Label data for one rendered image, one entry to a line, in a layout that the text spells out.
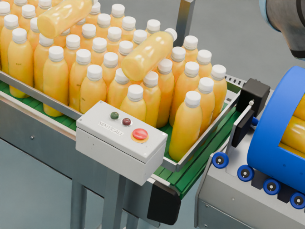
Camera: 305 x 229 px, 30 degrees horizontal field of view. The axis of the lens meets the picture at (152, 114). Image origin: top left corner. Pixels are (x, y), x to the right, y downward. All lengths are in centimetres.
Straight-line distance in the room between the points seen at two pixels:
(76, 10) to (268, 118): 62
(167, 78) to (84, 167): 35
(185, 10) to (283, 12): 106
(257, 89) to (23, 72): 69
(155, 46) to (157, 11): 245
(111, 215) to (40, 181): 116
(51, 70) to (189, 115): 40
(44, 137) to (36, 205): 95
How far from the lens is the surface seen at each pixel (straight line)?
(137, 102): 146
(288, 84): 139
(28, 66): 167
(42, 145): 173
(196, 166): 159
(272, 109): 136
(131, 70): 147
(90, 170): 165
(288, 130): 141
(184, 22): 193
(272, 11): 90
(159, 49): 151
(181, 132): 151
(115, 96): 152
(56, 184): 269
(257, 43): 383
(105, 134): 134
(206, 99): 153
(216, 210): 161
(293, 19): 85
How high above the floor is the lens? 202
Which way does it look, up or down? 41 degrees down
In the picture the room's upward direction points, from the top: 9 degrees clockwise
